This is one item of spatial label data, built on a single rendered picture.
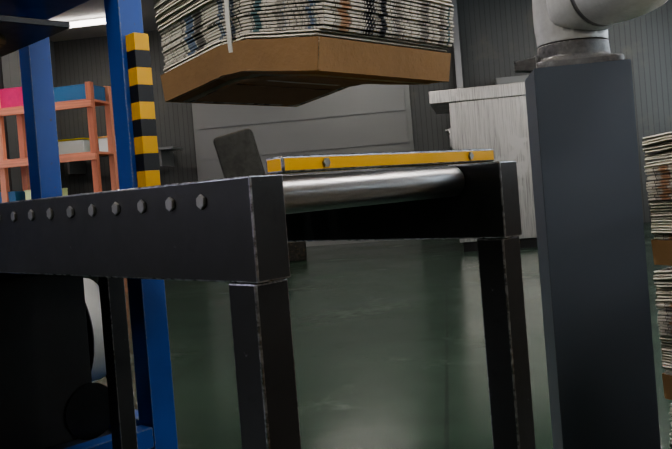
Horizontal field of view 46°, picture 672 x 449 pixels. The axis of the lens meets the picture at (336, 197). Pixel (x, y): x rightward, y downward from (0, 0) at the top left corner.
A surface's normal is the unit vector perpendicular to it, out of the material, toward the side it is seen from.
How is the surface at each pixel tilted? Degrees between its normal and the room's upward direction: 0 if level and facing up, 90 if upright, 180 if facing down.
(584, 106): 90
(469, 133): 90
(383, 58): 102
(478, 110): 90
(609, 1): 128
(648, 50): 90
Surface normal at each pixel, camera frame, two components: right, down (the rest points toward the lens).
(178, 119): -0.14, 0.02
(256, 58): -0.69, 0.07
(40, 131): 0.71, -0.05
